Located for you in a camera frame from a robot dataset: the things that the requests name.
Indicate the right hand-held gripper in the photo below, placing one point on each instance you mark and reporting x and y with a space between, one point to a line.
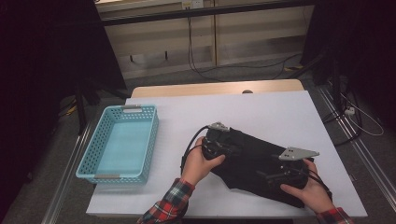
294 174

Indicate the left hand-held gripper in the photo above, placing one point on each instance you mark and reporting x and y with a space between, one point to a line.
214 146

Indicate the black pants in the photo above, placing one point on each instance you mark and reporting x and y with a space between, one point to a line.
252 161

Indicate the light blue plastic basket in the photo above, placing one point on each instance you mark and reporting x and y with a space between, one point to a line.
121 146

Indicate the person's left hand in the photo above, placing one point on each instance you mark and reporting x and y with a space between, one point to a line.
196 165

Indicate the person's right hand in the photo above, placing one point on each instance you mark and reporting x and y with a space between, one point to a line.
311 194

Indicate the dark round table grommet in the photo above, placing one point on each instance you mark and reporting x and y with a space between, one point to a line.
247 91

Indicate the white plug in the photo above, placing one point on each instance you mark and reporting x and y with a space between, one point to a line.
350 111

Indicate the black metal stand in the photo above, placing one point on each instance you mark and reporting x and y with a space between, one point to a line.
334 81

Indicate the beige panel cabinet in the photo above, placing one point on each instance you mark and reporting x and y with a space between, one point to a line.
249 40

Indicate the black tripod stand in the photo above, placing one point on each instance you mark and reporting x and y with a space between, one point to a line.
81 109

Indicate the dark horizontal bar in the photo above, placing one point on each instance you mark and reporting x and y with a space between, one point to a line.
155 16

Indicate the black curtain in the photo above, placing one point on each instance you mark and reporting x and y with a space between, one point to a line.
37 77
367 46

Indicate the yellow strip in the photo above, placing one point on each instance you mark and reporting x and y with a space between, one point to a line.
72 109

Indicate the metal floor rail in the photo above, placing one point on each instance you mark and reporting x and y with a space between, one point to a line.
67 177
358 146

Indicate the small black wall bracket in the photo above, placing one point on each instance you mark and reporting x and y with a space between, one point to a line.
131 58
166 55

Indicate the white wall socket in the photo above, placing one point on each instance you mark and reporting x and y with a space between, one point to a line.
193 3

